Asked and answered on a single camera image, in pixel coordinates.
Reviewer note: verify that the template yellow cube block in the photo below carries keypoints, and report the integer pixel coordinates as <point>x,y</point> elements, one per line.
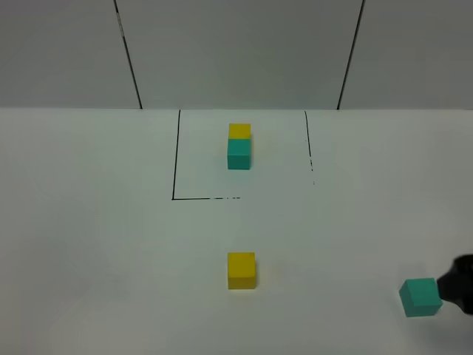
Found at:
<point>239,132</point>

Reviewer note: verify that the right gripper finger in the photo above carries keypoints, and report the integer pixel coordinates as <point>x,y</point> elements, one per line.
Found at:
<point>455,286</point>

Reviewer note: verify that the template teal cube block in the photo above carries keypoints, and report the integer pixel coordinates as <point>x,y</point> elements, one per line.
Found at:
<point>239,154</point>

